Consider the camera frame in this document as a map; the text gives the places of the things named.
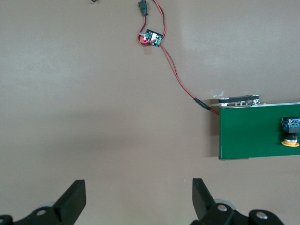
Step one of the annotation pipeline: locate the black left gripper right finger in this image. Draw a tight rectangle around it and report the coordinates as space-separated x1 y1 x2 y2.
191 178 285 225

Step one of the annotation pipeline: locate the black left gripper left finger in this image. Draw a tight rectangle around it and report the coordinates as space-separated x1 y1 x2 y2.
0 179 87 225

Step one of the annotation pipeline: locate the yellow push button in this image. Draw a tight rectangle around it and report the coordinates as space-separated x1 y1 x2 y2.
280 116 300 149

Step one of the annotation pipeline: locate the green conveyor belt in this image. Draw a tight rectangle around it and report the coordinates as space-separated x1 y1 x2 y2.
217 94 300 161

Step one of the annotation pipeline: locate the small controller circuit board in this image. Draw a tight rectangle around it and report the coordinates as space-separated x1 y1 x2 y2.
139 29 164 48

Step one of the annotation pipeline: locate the red black motor cable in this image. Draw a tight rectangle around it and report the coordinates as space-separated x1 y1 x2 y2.
160 43 221 116

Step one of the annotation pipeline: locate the red black power cable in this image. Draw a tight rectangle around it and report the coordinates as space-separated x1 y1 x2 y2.
152 0 166 40

